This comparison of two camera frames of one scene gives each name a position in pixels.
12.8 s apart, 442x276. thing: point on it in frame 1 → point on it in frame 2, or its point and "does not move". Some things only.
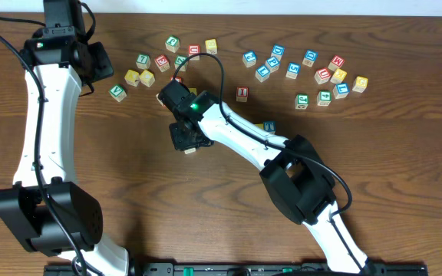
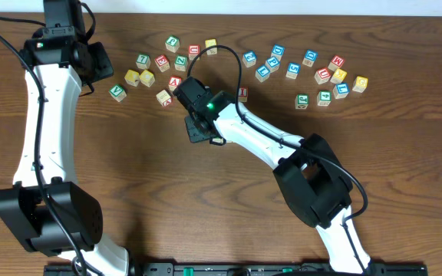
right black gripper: [180, 144] → [193, 134]
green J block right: [301, 101] does not move
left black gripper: [100, 61] does not move
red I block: [242, 93] does not move
